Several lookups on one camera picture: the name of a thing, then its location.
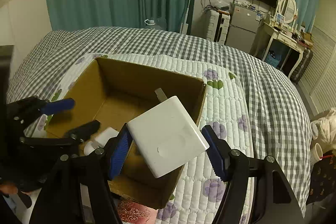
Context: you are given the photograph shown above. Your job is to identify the white plug adapter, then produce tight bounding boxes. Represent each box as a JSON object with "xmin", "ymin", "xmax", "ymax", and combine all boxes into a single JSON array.
[{"xmin": 94, "ymin": 127, "xmax": 119, "ymax": 147}]

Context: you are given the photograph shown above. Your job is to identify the white square charger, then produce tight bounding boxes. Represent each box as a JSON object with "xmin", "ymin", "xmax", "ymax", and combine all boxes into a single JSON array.
[{"xmin": 126, "ymin": 96, "xmax": 210, "ymax": 178}]

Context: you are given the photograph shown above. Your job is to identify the white cylindrical device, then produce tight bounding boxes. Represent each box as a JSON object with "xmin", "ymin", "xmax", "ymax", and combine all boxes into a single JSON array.
[{"xmin": 83, "ymin": 140, "xmax": 103, "ymax": 156}]

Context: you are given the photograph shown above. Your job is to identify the person's left hand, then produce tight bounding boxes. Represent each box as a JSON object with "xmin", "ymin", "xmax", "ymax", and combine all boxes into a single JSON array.
[{"xmin": 0, "ymin": 182, "xmax": 18, "ymax": 195}]

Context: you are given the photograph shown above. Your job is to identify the black patterned garment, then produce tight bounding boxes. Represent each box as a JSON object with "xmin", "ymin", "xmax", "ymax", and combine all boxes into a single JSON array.
[{"xmin": 306, "ymin": 151, "xmax": 336, "ymax": 205}]

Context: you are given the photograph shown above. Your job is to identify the brown cardboard box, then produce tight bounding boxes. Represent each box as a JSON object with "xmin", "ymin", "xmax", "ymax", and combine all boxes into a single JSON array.
[{"xmin": 45, "ymin": 55, "xmax": 206, "ymax": 209}]

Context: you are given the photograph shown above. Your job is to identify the paper cup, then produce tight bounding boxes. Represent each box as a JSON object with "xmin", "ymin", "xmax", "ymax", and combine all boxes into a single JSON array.
[{"xmin": 310, "ymin": 143, "xmax": 323, "ymax": 166}]

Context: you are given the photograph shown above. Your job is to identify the grey checkered bedspread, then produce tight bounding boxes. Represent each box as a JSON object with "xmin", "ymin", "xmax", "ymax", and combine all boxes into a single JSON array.
[{"xmin": 7, "ymin": 27, "xmax": 311, "ymax": 210}]

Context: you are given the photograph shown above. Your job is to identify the white puffer jacket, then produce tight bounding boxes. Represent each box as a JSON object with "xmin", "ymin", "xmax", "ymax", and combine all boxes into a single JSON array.
[{"xmin": 310, "ymin": 107, "xmax": 336, "ymax": 153}]

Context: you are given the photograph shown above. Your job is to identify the white louvered wardrobe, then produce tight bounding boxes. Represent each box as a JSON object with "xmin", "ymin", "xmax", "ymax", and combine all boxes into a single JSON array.
[{"xmin": 298, "ymin": 0, "xmax": 335, "ymax": 115}]

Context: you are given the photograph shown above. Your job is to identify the clear water jug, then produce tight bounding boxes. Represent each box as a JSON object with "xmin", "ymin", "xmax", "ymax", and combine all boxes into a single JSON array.
[{"xmin": 144, "ymin": 18, "xmax": 167, "ymax": 31}]

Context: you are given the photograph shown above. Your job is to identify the blue laundry basket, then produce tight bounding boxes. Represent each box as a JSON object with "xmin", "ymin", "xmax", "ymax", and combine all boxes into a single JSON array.
[{"xmin": 264, "ymin": 51, "xmax": 282, "ymax": 68}]

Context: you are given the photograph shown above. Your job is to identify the dark checkered suitcase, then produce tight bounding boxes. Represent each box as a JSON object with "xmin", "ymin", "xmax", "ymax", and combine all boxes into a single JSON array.
[{"xmin": 290, "ymin": 48, "xmax": 313, "ymax": 84}]

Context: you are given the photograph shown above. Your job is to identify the white dressing table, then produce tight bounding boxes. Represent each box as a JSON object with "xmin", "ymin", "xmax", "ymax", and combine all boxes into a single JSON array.
[{"xmin": 249, "ymin": 21, "xmax": 305, "ymax": 78}]

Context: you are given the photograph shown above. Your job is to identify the silver mini fridge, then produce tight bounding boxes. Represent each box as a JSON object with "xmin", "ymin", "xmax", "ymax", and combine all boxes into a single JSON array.
[{"xmin": 225, "ymin": 5, "xmax": 262, "ymax": 53}]

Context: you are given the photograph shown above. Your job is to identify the white ribbed suitcase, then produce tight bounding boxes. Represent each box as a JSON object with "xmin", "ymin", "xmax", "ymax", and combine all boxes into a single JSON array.
[{"xmin": 206, "ymin": 10, "xmax": 231, "ymax": 46}]

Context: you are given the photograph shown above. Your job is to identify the white oval vanity mirror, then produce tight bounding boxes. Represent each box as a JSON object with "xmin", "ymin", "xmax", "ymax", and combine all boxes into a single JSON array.
[{"xmin": 276, "ymin": 0, "xmax": 298, "ymax": 24}]

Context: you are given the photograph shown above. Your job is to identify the white mop handle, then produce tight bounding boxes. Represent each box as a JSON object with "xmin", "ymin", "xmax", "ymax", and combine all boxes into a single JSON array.
[{"xmin": 179, "ymin": 0, "xmax": 191, "ymax": 35}]

